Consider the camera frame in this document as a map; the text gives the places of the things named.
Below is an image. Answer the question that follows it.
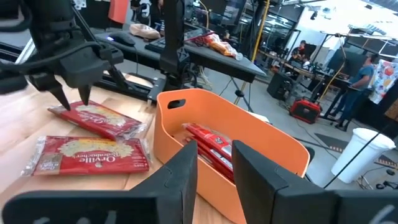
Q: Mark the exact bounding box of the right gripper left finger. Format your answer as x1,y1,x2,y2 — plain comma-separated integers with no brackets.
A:
1,139,199,224

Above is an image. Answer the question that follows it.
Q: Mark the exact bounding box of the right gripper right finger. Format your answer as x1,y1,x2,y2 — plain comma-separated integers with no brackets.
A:
231,139,398,224

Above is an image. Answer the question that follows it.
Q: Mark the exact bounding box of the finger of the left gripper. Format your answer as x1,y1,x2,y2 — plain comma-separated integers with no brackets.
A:
46,84,72,111
77,83,93,107

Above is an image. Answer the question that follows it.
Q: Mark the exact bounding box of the red Orville popcorn bag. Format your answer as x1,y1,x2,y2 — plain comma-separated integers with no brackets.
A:
21,135,152,177
183,136,235,183
47,99,147,141
182,122,234,163

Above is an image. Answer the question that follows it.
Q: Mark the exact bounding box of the black computer mouse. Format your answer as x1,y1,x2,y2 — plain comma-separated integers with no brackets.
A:
107,30,137,48

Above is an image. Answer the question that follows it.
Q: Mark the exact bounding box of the orange panel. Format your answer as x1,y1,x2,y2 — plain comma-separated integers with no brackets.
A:
108,0,130,25

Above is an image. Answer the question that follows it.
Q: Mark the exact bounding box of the beige pouch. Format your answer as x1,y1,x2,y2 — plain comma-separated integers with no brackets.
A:
129,23,162,40

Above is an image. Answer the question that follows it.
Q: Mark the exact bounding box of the black backlit keyboard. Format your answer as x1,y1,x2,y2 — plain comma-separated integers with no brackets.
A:
144,27,215,54

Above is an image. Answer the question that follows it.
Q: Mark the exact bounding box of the orange plastic basket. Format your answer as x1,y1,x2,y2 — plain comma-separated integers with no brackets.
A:
153,88,311,224

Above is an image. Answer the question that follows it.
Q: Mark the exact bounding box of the white paper cup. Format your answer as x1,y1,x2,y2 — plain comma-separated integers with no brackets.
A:
330,127,397,184

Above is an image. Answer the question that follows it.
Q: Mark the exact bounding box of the red black portable box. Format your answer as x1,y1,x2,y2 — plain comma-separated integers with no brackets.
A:
288,97,323,125

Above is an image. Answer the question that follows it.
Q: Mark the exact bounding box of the black desk leg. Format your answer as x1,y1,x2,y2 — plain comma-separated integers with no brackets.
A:
217,76,254,113

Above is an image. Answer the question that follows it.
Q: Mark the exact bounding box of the black speaker box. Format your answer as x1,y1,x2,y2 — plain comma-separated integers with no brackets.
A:
266,72,295,101

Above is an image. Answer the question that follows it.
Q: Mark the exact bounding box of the black office desk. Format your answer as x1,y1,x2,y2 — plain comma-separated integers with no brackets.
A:
93,28,268,84

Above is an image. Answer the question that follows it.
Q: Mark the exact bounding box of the background work table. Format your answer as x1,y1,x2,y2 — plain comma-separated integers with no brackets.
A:
257,49,355,91

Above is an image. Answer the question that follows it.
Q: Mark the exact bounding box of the orange snack bag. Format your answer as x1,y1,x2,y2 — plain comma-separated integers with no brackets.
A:
203,32,242,60

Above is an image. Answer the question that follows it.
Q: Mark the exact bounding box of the seated person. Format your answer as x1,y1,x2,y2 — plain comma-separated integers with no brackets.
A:
290,39,310,63

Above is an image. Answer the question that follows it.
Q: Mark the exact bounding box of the standing person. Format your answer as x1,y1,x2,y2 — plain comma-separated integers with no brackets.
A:
329,53,380,133

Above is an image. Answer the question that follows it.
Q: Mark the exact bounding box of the yellow pole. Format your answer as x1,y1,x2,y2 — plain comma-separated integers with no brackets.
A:
233,0,271,106

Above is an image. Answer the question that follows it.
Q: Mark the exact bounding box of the colourful fruit print cloth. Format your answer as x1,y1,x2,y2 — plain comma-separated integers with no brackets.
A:
368,58,398,105

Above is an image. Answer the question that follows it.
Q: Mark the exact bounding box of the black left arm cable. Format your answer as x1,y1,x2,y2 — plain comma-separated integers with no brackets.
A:
0,40,104,74

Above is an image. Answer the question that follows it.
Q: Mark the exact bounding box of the thin black hanging cable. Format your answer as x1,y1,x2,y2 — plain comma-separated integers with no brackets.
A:
323,123,397,190

